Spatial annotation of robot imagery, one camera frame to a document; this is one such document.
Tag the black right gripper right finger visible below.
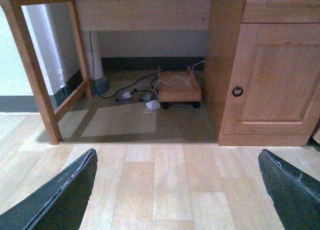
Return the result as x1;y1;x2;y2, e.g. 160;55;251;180
258;149;320;229

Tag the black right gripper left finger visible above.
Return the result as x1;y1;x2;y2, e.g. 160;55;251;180
0;148;98;229

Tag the wooden cabinet door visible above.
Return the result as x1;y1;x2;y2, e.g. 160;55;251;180
221;23;320;135

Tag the white plug on floor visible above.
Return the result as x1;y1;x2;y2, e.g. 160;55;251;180
116;91;133;102

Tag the white power adapter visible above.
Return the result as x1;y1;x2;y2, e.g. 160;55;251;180
144;100;161;114

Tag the wooden desk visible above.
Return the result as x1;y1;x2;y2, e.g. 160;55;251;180
0;0;320;146

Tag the wooden rolling stand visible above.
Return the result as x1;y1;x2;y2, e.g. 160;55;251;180
155;66;201;109

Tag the white pipe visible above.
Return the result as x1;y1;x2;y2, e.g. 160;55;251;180
82;31;104;80

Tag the black ring door handle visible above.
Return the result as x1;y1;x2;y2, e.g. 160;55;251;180
232;86;244;97

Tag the black cable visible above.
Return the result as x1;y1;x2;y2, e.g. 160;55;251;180
94;69;161;99

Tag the white cable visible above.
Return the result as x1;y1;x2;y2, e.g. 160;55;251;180
152;60;206;100

